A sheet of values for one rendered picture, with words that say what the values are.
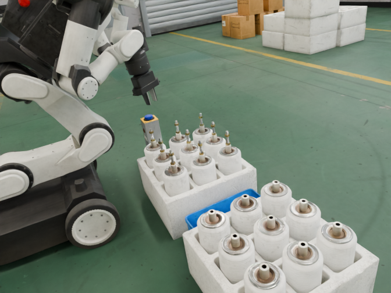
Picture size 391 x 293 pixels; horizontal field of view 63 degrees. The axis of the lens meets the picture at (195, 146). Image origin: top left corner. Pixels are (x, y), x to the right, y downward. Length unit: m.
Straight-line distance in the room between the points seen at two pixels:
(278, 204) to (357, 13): 3.30
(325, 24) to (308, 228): 3.04
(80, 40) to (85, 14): 0.08
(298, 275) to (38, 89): 1.02
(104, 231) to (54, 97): 0.54
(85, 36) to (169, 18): 5.43
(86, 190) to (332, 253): 0.88
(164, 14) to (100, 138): 5.23
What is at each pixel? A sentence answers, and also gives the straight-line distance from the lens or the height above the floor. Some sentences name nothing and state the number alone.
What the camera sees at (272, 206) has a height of 0.22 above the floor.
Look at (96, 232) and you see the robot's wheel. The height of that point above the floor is 0.06.
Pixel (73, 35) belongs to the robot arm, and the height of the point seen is 0.77.
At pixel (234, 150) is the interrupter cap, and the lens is 1.27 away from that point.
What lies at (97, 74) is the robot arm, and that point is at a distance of 1.15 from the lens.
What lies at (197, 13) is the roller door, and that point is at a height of 0.25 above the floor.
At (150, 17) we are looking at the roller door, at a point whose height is 0.33.
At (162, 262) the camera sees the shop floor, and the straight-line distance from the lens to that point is 1.21.
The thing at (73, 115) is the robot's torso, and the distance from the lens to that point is 1.33.
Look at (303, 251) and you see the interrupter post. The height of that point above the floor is 0.27.
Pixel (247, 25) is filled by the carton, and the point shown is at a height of 0.17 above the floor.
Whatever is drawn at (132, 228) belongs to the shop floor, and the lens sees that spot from 1.38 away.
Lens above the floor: 0.88
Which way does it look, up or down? 28 degrees down
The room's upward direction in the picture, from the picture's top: 8 degrees counter-clockwise
